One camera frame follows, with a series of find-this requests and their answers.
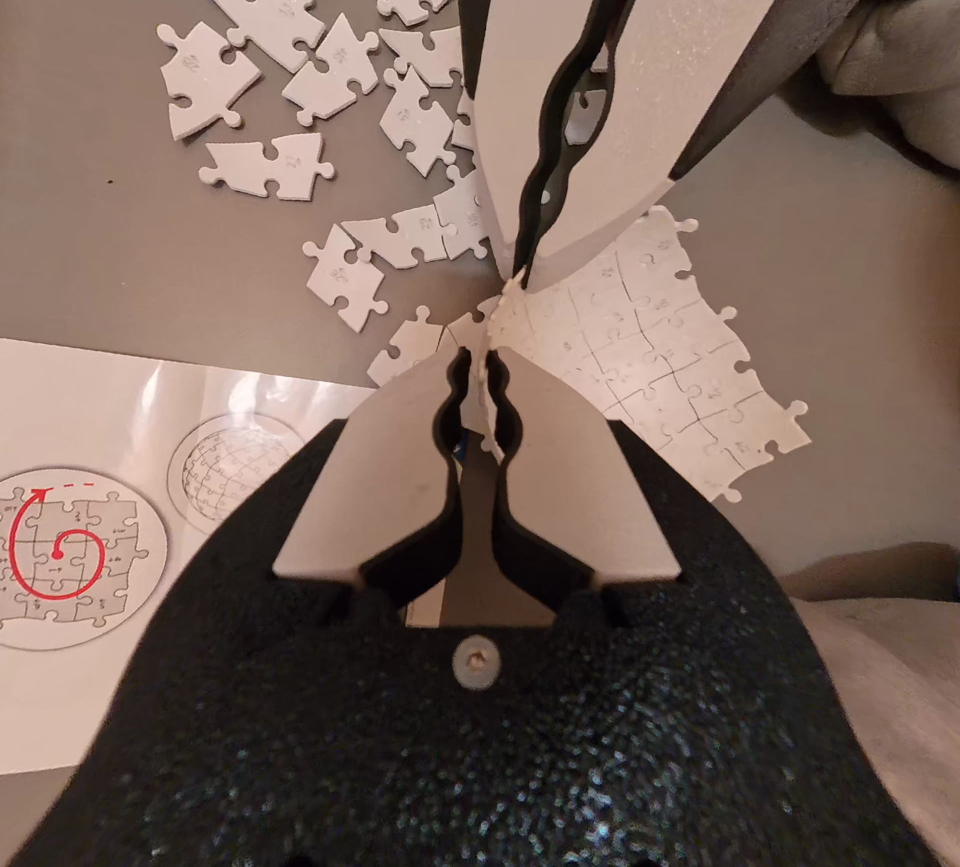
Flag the person's right forearm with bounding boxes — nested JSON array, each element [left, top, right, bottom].
[[817, 0, 960, 171]]

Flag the white paper instruction sheet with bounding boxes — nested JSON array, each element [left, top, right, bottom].
[[0, 338, 451, 778]]

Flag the beige zip hoodie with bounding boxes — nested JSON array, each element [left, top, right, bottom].
[[772, 544, 960, 867]]

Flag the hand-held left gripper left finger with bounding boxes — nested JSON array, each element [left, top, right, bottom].
[[270, 348, 468, 613]]

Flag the curved white puzzle ball shell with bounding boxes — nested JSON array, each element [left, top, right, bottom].
[[491, 205, 813, 504]]

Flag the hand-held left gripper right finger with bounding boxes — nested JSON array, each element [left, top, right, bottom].
[[486, 348, 685, 615]]

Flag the joined white puzzle strip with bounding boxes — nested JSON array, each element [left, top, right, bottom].
[[366, 304, 500, 388]]

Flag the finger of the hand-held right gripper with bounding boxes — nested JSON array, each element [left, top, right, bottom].
[[522, 0, 798, 291], [473, 0, 609, 282]]

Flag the single white puzzle piece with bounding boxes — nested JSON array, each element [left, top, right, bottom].
[[496, 268, 535, 317]]

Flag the scattered loose white puzzle pieces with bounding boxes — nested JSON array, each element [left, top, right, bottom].
[[153, 0, 624, 334]]

